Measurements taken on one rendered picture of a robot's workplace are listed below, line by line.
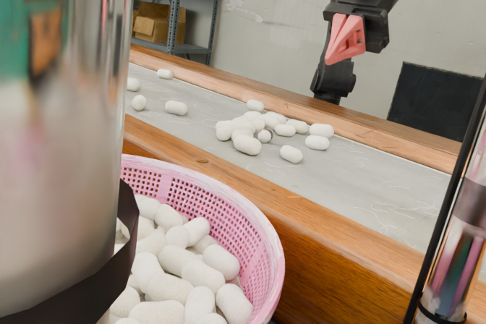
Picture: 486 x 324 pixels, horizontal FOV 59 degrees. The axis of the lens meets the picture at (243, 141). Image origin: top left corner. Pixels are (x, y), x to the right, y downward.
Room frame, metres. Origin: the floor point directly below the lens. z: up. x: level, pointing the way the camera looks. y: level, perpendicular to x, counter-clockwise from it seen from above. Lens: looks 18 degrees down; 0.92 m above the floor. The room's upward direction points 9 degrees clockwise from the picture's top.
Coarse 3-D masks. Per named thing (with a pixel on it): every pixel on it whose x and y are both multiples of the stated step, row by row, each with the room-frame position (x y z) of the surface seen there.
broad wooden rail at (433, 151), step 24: (144, 48) 1.12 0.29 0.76; (192, 72) 0.92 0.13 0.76; (216, 72) 0.94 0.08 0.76; (240, 96) 0.81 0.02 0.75; (264, 96) 0.79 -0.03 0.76; (288, 96) 0.80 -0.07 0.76; (312, 120) 0.71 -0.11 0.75; (336, 120) 0.70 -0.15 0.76; (360, 120) 0.70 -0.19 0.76; (384, 120) 0.73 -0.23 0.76; (384, 144) 0.63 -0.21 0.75; (408, 144) 0.62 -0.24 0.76; (432, 144) 0.62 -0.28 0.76; (456, 144) 0.65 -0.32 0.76; (432, 168) 0.58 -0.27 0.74
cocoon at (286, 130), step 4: (280, 124) 0.62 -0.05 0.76; (284, 124) 0.62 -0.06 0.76; (276, 128) 0.62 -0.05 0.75; (280, 128) 0.61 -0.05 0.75; (284, 128) 0.61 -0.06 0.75; (288, 128) 0.61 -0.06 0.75; (292, 128) 0.62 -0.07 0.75; (276, 132) 0.62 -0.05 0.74; (280, 132) 0.61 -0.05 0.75; (284, 132) 0.61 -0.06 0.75; (288, 132) 0.61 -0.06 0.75; (292, 132) 0.61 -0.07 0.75; (288, 136) 0.62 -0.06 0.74
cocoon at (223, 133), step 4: (224, 124) 0.56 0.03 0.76; (228, 124) 0.56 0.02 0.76; (220, 128) 0.55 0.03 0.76; (224, 128) 0.55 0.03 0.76; (228, 128) 0.55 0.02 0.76; (232, 128) 0.56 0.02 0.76; (216, 132) 0.55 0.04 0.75; (220, 132) 0.54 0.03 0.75; (224, 132) 0.54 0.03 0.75; (228, 132) 0.54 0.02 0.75; (220, 136) 0.54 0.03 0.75; (224, 136) 0.54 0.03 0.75; (228, 136) 0.54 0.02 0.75; (224, 140) 0.55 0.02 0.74
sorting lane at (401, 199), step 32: (128, 96) 0.70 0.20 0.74; (160, 96) 0.74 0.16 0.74; (192, 96) 0.78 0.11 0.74; (224, 96) 0.82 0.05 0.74; (160, 128) 0.56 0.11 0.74; (192, 128) 0.58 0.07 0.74; (256, 160) 0.50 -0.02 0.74; (320, 160) 0.54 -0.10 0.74; (352, 160) 0.56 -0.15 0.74; (384, 160) 0.58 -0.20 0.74; (320, 192) 0.43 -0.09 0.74; (352, 192) 0.44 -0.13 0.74; (384, 192) 0.46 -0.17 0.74; (416, 192) 0.48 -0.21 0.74; (384, 224) 0.38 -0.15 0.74; (416, 224) 0.39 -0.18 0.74
